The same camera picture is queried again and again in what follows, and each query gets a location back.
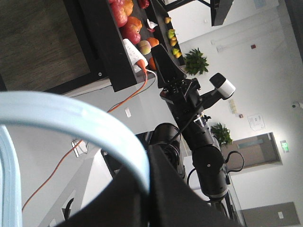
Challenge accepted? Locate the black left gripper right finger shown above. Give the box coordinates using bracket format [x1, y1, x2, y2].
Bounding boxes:
[148, 145, 240, 227]

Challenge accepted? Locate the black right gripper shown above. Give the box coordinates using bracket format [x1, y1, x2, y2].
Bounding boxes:
[151, 44, 203, 118]

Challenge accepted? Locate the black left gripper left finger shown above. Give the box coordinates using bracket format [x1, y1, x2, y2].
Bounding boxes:
[54, 165, 152, 227]

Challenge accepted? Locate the light blue plastic basket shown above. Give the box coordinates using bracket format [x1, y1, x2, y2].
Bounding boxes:
[0, 91, 150, 227]

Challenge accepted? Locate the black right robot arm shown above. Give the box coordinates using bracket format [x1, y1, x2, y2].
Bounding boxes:
[151, 44, 235, 201]

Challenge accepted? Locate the green potted plant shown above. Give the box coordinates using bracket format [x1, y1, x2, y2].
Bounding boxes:
[184, 48, 209, 75]
[211, 122, 232, 147]

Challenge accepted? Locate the white power strip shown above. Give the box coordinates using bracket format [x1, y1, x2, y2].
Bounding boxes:
[123, 39, 148, 73]

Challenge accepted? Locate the orange power cable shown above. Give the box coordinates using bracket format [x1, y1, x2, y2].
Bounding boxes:
[21, 60, 149, 212]

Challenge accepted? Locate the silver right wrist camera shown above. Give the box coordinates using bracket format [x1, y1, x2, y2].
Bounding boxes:
[209, 73, 236, 100]

